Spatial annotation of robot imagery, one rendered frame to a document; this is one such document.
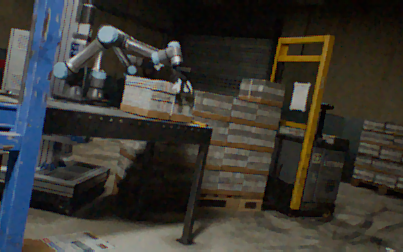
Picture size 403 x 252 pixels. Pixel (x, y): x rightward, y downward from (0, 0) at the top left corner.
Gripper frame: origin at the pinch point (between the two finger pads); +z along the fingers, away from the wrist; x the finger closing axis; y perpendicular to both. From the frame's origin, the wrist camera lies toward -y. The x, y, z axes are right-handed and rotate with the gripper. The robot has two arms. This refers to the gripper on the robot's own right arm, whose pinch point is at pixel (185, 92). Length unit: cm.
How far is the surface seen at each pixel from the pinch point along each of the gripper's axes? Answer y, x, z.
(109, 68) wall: 649, -444, -424
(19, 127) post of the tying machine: -11, 109, 38
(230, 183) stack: 83, -131, 37
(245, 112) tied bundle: 49, -133, -23
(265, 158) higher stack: 60, -166, 18
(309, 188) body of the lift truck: 47, -214, 52
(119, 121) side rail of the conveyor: 5, 49, 23
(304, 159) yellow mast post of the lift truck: 34, -194, 26
